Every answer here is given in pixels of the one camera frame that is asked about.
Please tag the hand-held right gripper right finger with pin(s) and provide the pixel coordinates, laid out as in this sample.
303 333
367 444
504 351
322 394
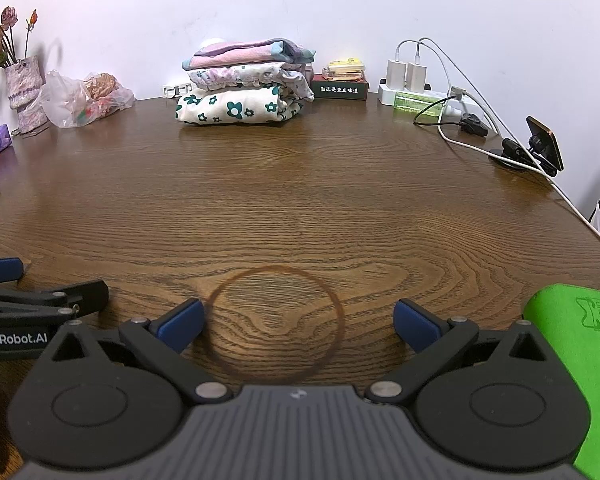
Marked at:
417 327

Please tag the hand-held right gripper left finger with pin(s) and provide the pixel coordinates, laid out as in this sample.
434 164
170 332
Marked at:
182 327

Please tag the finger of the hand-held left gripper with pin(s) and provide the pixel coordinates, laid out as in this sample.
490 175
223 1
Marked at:
87 294
2 268

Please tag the white garment green flower print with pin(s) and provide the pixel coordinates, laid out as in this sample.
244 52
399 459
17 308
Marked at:
230 107

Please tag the white garment pink floral print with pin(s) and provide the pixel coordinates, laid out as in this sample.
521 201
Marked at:
240 76

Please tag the pink and blue garment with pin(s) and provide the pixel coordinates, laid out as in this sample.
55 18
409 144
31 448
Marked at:
240 52

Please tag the bright green felt pouch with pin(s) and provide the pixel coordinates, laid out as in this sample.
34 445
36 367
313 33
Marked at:
570 360

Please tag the clear plastic bag of snacks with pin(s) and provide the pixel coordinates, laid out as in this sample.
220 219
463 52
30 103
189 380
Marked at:
70 105

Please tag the knit-covered vase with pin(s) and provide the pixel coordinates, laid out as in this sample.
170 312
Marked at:
22 80

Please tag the green translucent lighter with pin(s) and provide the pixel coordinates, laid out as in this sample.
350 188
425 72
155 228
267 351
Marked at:
415 105

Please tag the smartphone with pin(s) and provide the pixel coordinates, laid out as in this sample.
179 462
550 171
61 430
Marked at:
545 141

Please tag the white power strip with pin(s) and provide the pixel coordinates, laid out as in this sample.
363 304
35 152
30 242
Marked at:
387 94

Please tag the black box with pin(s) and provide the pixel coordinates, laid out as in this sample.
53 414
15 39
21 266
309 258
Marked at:
340 91

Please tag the white charger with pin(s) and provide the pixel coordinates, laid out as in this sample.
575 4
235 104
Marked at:
395 74
415 76

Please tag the yellow packets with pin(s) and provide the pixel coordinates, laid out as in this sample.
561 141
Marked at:
347 67

